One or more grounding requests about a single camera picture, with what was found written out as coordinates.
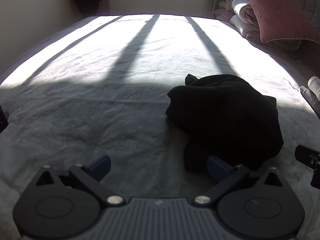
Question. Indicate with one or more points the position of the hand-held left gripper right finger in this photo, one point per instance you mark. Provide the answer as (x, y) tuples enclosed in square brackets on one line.
[(217, 167)]

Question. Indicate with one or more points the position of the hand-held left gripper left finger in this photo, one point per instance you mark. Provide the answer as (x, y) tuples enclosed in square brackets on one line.
[(101, 166)]

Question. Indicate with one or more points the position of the black garment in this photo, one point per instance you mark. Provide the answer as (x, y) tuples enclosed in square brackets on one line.
[(225, 117)]

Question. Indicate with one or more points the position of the grey folded cloth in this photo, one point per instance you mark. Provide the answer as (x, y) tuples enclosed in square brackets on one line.
[(311, 102)]

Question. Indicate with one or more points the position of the bed with grey sheet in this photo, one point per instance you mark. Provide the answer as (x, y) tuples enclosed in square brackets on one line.
[(100, 105)]

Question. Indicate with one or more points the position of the white rolled cloth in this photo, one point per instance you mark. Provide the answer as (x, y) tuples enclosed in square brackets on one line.
[(315, 85)]

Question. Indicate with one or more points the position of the large pink velvet pillow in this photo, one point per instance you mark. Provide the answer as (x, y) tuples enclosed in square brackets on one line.
[(275, 10)]

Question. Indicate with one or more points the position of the grey padded headboard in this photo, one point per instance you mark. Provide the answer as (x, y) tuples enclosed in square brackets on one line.
[(307, 5)]

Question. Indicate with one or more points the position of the small pink cushion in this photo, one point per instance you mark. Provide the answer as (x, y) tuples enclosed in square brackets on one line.
[(223, 13)]

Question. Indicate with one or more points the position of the folded white and pink duvet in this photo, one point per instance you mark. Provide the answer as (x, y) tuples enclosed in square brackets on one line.
[(243, 5)]

